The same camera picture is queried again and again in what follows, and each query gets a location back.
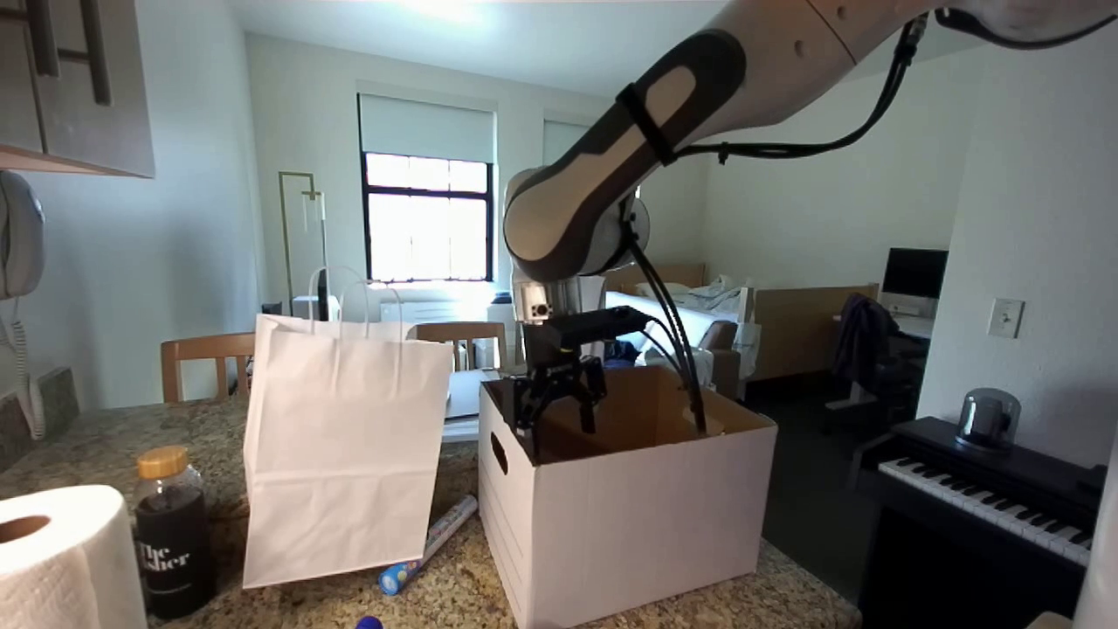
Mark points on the metal floor lamp stand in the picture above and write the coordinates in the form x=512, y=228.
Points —
x=302, y=233

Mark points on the wooden chair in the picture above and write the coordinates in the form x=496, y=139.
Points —
x=175, y=368
x=459, y=332

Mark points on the white radiator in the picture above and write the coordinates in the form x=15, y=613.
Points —
x=443, y=311

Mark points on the silver round pot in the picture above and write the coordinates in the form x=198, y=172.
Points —
x=988, y=417

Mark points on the half open roller blind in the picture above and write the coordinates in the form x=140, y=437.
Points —
x=424, y=127

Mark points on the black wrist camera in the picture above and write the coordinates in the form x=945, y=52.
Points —
x=600, y=324

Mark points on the white cardboard box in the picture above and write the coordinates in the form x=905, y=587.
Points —
x=629, y=527

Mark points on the closed roller blind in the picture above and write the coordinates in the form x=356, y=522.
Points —
x=562, y=140

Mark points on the white paper towel roll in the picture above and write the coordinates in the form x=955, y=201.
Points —
x=70, y=571

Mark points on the white paper bag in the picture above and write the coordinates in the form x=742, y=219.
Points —
x=338, y=465

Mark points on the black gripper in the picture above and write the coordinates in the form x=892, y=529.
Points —
x=562, y=361

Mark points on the computer monitor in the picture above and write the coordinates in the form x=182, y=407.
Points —
x=915, y=274

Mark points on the dark jar with cork lid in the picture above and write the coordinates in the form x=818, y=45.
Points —
x=175, y=547

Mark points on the clear bottle blue cap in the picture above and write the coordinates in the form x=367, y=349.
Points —
x=394, y=579
x=367, y=625

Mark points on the black framed window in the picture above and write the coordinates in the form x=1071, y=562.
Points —
x=424, y=233

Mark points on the white wall dispenser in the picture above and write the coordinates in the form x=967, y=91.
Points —
x=20, y=238

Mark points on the black office chair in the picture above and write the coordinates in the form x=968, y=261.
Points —
x=874, y=352

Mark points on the wooden wall cabinet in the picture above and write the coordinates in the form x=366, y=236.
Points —
x=106, y=116

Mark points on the black digital piano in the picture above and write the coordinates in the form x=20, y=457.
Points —
x=989, y=513

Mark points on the bed with white bedding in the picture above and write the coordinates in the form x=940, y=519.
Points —
x=816, y=332

